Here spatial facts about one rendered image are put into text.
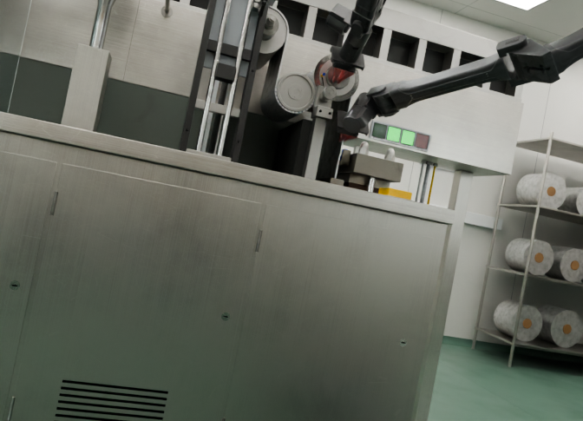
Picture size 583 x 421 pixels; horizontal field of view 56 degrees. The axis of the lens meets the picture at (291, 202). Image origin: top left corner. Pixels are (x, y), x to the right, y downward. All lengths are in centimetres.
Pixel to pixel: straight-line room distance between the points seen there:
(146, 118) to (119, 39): 28
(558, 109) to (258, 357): 458
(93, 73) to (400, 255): 102
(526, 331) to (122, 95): 382
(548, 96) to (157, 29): 419
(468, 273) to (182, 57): 367
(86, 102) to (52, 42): 38
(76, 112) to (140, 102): 33
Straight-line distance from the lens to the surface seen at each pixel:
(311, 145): 167
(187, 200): 138
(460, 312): 513
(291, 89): 172
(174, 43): 204
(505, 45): 144
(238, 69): 157
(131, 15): 206
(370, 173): 173
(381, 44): 222
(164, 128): 199
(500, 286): 531
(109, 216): 138
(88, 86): 174
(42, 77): 204
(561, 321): 513
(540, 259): 491
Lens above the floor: 79
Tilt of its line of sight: 2 degrees up
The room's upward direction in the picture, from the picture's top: 11 degrees clockwise
